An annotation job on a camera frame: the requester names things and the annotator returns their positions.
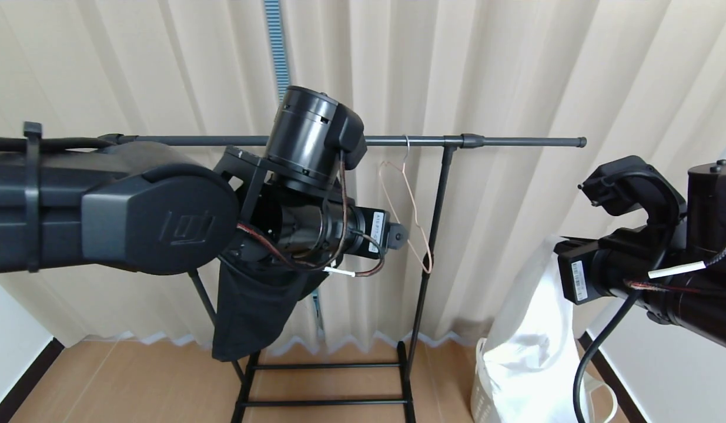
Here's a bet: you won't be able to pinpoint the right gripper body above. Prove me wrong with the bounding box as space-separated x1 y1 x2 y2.
554 235 726 353

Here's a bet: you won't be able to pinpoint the black clothes rack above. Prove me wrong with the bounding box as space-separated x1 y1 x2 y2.
98 134 588 423

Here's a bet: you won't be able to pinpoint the black shorts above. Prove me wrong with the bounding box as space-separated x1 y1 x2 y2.
212 258 329 362

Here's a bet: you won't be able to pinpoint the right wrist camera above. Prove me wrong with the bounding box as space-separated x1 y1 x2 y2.
577 156 688 247

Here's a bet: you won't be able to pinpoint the white garment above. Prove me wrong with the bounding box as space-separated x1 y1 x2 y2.
479 235 576 423

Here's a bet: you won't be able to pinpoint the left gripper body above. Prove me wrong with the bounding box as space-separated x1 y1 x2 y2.
262 202 394 260

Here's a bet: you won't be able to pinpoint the beige curtain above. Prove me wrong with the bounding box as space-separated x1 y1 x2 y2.
0 0 323 347
280 0 726 348

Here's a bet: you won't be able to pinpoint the white laundry basket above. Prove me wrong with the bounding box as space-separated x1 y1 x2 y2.
470 338 618 423

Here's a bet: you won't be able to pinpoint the black cable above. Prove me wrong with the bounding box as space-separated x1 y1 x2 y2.
573 291 643 423

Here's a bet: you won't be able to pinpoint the pink clothes hanger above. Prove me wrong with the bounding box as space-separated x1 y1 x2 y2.
378 136 434 274

